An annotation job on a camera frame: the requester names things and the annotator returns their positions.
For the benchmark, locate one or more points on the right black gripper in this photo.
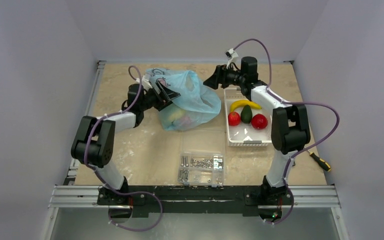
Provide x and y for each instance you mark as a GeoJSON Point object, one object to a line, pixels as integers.
{"type": "Point", "coordinates": [220, 76]}

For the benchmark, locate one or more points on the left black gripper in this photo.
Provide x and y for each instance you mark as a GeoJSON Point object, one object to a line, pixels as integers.
{"type": "Point", "coordinates": [167, 95]}

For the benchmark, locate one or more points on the light blue plastic bag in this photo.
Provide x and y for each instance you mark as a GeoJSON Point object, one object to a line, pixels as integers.
{"type": "Point", "coordinates": [200, 103]}

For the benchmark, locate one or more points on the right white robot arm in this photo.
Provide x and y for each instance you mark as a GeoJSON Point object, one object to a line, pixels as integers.
{"type": "Point", "coordinates": [290, 130]}

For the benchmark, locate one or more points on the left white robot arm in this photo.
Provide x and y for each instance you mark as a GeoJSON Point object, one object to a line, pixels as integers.
{"type": "Point", "coordinates": [93, 144]}

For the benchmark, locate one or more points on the yellow fake banana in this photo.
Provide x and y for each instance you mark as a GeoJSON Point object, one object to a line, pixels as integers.
{"type": "Point", "coordinates": [242, 103]}

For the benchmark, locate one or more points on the red fake apple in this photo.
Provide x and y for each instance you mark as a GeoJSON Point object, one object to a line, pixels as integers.
{"type": "Point", "coordinates": [233, 119]}

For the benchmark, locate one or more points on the green fake avocado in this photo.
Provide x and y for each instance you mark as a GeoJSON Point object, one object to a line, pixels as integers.
{"type": "Point", "coordinates": [246, 114]}

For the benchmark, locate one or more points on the red fake tomato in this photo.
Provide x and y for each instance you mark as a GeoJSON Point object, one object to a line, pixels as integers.
{"type": "Point", "coordinates": [259, 122]}

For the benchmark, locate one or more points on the white plastic basket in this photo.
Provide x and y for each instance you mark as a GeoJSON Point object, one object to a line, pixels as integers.
{"type": "Point", "coordinates": [244, 135]}

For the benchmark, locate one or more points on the clear plastic screw box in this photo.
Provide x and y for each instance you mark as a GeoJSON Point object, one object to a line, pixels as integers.
{"type": "Point", "coordinates": [202, 158]}

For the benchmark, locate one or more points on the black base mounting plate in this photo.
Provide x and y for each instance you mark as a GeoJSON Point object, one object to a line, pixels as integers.
{"type": "Point", "coordinates": [246, 200]}

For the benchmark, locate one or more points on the yellow black screwdriver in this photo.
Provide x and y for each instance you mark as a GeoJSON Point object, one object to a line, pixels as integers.
{"type": "Point", "coordinates": [321, 163]}

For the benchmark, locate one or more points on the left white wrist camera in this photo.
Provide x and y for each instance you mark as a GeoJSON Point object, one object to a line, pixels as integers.
{"type": "Point", "coordinates": [146, 84]}

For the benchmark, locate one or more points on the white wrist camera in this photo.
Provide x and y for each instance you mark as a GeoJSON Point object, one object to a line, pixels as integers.
{"type": "Point", "coordinates": [146, 84]}
{"type": "Point", "coordinates": [231, 55]}

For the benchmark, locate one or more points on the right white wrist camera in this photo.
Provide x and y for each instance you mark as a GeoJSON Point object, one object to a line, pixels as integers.
{"type": "Point", "coordinates": [231, 55]}

